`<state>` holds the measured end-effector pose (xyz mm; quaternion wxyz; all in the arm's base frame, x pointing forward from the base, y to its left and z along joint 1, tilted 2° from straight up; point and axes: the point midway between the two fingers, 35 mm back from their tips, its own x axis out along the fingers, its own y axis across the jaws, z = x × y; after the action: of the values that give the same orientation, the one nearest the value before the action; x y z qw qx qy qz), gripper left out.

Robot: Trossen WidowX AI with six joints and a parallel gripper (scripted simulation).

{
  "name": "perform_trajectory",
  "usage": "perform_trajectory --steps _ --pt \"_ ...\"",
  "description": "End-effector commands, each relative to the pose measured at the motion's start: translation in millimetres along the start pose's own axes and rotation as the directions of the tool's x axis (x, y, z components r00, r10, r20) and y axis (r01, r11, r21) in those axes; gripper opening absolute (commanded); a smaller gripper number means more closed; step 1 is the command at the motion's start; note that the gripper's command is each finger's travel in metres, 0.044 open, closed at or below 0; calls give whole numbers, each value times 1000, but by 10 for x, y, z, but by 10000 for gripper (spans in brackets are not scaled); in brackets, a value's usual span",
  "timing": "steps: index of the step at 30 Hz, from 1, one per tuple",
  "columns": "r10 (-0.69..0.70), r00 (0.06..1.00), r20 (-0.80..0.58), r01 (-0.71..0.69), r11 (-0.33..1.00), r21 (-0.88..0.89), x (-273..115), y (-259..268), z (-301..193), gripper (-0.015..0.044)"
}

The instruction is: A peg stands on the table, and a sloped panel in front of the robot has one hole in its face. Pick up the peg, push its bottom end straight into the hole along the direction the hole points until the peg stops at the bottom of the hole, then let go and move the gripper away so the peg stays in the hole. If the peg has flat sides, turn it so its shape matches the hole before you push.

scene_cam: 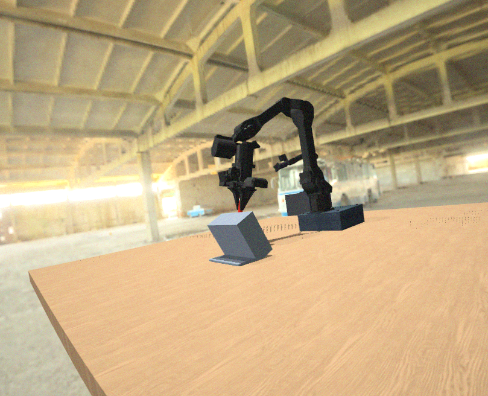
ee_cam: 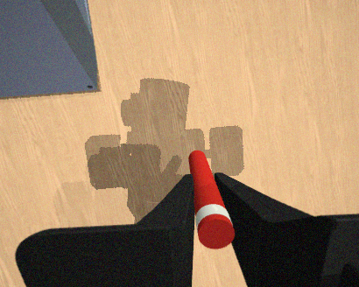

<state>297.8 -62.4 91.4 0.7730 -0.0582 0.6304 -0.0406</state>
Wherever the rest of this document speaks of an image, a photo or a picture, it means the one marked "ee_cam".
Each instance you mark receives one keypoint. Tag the grey sloped panel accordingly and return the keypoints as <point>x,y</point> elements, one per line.
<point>46,47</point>

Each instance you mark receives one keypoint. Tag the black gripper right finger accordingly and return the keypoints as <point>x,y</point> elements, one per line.
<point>277,245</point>

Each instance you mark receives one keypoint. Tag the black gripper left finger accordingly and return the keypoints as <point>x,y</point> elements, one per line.
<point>157,251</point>

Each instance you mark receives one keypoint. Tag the red peg with white band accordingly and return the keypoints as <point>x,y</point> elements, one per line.
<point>214,227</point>

